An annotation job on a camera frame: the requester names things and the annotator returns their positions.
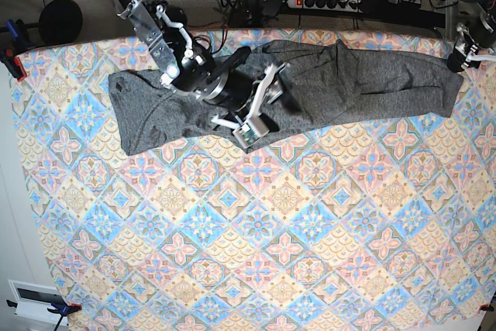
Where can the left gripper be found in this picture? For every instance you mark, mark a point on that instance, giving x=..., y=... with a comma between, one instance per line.
x=472, y=47

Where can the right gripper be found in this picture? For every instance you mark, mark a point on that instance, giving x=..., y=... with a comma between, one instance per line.
x=243, y=98

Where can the grey t-shirt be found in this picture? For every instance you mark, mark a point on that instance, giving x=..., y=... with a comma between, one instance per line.
x=332, y=85

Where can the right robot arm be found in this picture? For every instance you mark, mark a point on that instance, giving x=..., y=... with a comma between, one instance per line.
x=190, y=70

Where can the white power strip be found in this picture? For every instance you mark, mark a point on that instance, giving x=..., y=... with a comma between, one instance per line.
x=326, y=5

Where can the patterned tablecloth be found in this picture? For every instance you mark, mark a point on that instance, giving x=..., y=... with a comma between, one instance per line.
x=380, y=225

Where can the round black stool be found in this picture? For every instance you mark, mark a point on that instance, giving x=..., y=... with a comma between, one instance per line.
x=60, y=22

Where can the red clamp bottom right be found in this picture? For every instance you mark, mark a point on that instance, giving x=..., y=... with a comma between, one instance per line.
x=486, y=308

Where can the blue clamp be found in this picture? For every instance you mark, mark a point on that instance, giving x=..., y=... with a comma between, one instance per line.
x=18, y=31

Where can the red black clamp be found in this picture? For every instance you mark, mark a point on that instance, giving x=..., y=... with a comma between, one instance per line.
x=13, y=64

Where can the white wall box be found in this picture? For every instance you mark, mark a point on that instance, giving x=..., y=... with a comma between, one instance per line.
x=33, y=301

